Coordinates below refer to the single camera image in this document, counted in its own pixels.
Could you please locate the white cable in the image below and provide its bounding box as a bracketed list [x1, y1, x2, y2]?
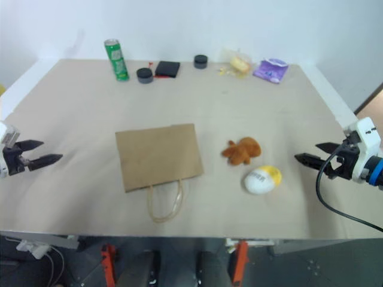
[44, 245, 66, 287]

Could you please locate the black round container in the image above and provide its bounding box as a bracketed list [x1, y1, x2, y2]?
[193, 54, 209, 71]
[136, 68, 154, 84]

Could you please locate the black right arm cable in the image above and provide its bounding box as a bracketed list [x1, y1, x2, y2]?
[316, 145, 383, 233]

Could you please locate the bread in clear plastic bag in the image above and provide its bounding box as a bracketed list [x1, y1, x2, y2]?
[217, 47, 254, 80]

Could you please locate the brown plush toy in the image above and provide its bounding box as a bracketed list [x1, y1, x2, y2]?
[221, 136, 263, 166]

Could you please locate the green drink can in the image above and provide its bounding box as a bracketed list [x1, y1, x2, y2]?
[104, 38, 130, 83]

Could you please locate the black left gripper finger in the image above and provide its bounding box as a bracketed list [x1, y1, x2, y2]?
[28, 153, 64, 172]
[16, 139, 45, 152]

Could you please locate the orange clamp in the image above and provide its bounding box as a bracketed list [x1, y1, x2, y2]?
[230, 240, 250, 284]
[99, 243, 118, 287]

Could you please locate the white and yellow ball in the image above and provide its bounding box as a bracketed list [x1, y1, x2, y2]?
[242, 164, 283, 196]

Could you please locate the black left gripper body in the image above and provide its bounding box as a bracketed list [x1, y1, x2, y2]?
[2, 142, 32, 176]

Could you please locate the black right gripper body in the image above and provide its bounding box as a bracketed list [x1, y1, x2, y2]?
[324, 131, 361, 181]

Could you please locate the black flat wallet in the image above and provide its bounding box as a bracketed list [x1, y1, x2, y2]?
[154, 60, 181, 80]

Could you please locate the right robot arm blue ring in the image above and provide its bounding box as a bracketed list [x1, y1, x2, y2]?
[366, 155, 383, 191]

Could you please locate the brown paper bag with handles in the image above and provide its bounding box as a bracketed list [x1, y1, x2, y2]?
[115, 123, 205, 224]

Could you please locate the purple packet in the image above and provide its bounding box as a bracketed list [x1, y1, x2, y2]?
[252, 57, 290, 85]

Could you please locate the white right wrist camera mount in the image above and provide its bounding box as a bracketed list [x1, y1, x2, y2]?
[342, 117, 383, 184]

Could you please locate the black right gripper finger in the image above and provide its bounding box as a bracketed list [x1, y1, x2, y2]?
[315, 142, 342, 155]
[294, 152, 326, 172]

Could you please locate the white power strip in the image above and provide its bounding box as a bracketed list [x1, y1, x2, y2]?
[16, 240, 51, 260]

